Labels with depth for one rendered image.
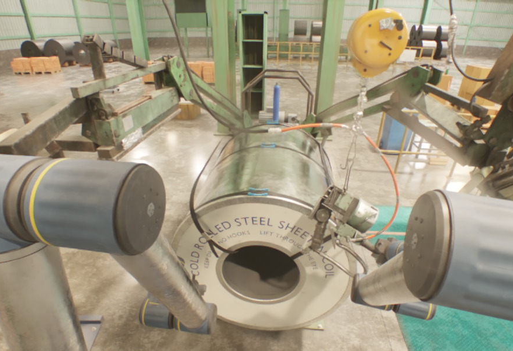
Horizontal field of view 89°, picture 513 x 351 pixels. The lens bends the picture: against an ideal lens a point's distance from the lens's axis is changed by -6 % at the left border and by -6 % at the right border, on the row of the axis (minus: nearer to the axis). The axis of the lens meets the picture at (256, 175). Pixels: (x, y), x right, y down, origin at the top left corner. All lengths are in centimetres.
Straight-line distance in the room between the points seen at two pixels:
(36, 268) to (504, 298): 70
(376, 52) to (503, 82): 52
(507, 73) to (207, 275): 183
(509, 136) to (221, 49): 522
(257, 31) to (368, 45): 664
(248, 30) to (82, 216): 737
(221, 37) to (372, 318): 522
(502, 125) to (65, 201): 146
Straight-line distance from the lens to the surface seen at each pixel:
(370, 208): 138
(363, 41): 108
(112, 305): 294
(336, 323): 266
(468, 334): 305
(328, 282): 189
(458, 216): 38
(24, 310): 69
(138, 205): 44
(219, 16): 599
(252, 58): 769
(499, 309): 42
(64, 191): 47
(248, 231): 162
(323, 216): 136
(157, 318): 114
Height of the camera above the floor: 216
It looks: 28 degrees down
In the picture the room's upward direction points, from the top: 1 degrees clockwise
